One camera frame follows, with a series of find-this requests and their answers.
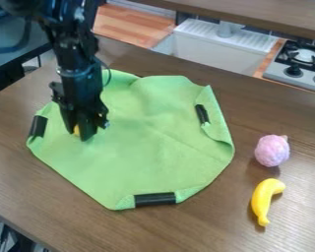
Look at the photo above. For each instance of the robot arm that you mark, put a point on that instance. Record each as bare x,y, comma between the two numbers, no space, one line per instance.
70,39

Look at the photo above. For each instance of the toy stove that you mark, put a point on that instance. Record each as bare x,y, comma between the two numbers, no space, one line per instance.
298,69

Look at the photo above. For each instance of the black desk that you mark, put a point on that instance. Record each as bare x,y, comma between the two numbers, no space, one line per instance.
11,49

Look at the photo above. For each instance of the yellow toy figure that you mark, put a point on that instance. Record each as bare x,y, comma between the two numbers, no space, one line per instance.
77,130

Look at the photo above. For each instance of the green cloth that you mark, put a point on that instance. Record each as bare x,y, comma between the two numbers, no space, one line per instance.
155,141

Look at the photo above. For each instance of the yellow toy banana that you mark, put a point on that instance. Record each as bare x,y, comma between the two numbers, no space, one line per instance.
263,195

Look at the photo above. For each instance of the pink toy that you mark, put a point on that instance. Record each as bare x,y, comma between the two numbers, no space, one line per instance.
272,151

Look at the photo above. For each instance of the toy sink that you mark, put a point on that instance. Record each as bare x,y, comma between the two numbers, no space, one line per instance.
217,50

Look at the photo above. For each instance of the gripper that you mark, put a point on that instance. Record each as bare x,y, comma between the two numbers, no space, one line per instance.
81,95

